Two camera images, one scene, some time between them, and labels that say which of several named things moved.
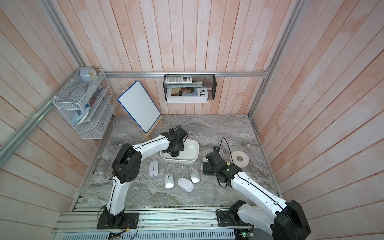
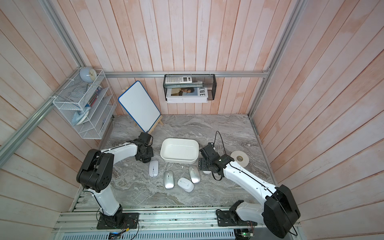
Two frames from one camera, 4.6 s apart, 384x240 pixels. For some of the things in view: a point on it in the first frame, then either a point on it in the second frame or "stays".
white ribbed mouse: x=185 y=184 stays
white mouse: x=153 y=168 stays
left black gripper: x=181 y=147 → x=150 y=154
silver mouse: x=169 y=179 stays
